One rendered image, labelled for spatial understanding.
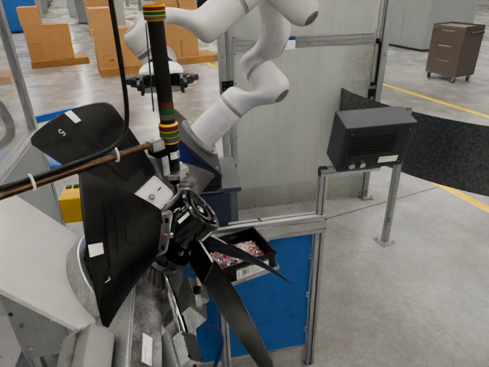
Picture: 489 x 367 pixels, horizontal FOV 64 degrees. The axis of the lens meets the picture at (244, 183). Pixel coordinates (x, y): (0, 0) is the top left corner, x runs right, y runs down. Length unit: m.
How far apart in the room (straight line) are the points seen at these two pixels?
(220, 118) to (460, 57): 6.26
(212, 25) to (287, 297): 1.16
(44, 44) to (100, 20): 2.10
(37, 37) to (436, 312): 9.24
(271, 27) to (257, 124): 1.57
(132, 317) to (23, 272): 0.23
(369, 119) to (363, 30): 1.62
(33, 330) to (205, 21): 0.82
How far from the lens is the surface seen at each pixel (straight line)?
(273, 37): 1.37
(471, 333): 2.48
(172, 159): 0.90
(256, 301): 1.74
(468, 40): 7.54
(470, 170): 2.54
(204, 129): 1.57
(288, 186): 3.14
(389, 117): 1.45
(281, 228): 1.50
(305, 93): 2.90
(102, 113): 0.97
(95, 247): 0.60
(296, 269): 1.67
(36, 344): 1.02
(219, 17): 1.08
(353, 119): 1.39
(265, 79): 1.52
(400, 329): 2.37
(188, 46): 9.17
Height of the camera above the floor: 1.68
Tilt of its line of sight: 28 degrees down
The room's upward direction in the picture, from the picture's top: 2 degrees counter-clockwise
